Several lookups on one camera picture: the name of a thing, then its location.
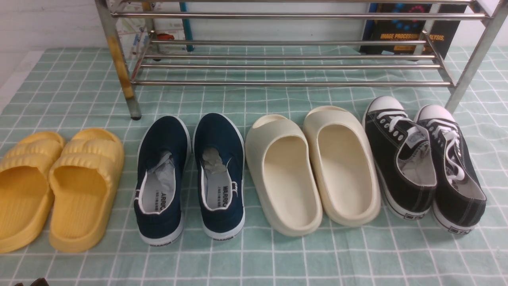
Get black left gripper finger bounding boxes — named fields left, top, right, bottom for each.
left=14, top=278, right=49, bottom=286

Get black canvas sneaker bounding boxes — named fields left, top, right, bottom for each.
left=414, top=104, right=487, bottom=235
left=362, top=96, right=437, bottom=220

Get navy slip-on shoe left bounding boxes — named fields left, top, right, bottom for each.
left=133, top=116, right=191, bottom=247

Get navy slip-on shoe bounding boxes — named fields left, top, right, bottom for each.
left=193, top=113, right=246, bottom=241
left=133, top=116, right=191, bottom=247

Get navy slip-on shoe right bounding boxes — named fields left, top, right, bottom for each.
left=193, top=113, right=246, bottom=241

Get steel shoe rack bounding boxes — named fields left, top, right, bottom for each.
left=95, top=0, right=507, bottom=121

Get yellow slipper far left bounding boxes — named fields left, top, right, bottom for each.
left=0, top=131, right=65, bottom=253

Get yellow slipper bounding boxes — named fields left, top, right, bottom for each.
left=48, top=128, right=125, bottom=252
left=0, top=131, right=65, bottom=253

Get yellow slipper inner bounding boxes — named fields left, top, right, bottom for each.
left=48, top=128, right=125, bottom=252

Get white map poster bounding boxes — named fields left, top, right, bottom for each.
left=108, top=0, right=185, bottom=60

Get cream slipper left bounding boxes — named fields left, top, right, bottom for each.
left=245, top=114, right=323, bottom=237

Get cream slipper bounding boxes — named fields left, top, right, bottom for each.
left=245, top=114, right=323, bottom=237
left=303, top=106, right=381, bottom=227

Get teal vertical pole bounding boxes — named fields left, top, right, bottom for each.
left=179, top=2, right=194, bottom=52

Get cream slipper right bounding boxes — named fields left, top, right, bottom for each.
left=303, top=106, right=381, bottom=227

